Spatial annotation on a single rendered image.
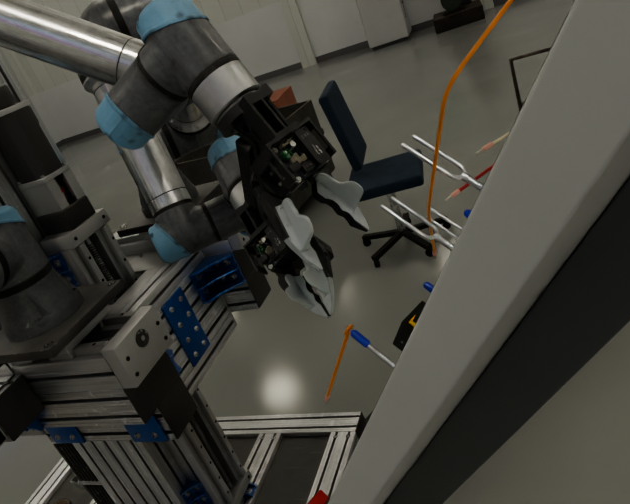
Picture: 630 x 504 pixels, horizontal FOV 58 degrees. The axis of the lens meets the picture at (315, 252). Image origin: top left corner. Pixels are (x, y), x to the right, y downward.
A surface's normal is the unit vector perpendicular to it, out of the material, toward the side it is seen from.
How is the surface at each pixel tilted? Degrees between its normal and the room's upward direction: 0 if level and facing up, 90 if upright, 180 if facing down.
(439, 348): 90
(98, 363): 90
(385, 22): 90
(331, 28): 90
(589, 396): 0
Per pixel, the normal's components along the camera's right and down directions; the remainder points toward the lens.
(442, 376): -0.67, 0.52
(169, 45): -0.33, 0.29
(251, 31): -0.29, 0.51
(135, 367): 0.90, -0.15
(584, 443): -0.33, -0.85
